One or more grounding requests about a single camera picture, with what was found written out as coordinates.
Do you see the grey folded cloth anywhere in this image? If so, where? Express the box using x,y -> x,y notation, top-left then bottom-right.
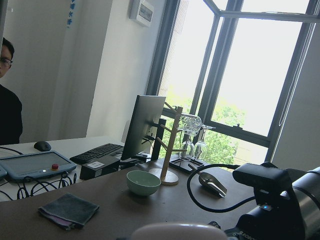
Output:
38,193 -> 100,228

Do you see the metal scoop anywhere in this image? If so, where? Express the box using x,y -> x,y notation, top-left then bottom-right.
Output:
197,171 -> 227,198

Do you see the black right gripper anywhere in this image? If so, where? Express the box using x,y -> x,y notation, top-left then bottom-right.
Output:
223,204 -> 306,240

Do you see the wooden mug tree stand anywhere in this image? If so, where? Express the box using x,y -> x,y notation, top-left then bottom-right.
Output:
148,102 -> 187,186

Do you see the person in black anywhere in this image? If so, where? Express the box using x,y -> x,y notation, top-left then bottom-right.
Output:
0,38 -> 23,145

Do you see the black computer mouse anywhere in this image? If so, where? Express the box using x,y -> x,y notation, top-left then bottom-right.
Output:
33,141 -> 52,152

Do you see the pink plastic cup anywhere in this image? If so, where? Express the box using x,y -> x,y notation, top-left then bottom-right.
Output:
129,222 -> 228,240

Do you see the black camera cable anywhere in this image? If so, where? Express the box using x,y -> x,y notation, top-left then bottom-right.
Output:
186,163 -> 257,213

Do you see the wine glass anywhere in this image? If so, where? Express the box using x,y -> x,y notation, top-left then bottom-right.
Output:
177,113 -> 215,137

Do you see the blue teach pendant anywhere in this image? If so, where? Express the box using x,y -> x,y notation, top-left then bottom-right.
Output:
0,150 -> 77,182

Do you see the black glass holder tray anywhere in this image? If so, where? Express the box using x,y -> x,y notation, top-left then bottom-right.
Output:
169,155 -> 205,174

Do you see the pink folded cloth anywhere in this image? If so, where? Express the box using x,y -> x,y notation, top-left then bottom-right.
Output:
39,211 -> 75,231

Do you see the black computer monitor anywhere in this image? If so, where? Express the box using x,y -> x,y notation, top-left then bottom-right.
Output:
119,95 -> 166,170

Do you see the black keyboard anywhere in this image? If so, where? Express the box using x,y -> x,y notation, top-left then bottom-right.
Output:
70,143 -> 124,165

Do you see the green bowl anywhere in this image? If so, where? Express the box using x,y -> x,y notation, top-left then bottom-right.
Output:
126,170 -> 161,196

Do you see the black box device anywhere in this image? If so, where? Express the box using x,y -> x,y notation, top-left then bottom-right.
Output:
79,155 -> 120,180

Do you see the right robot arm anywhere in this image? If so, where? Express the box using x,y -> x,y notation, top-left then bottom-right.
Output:
225,163 -> 320,240

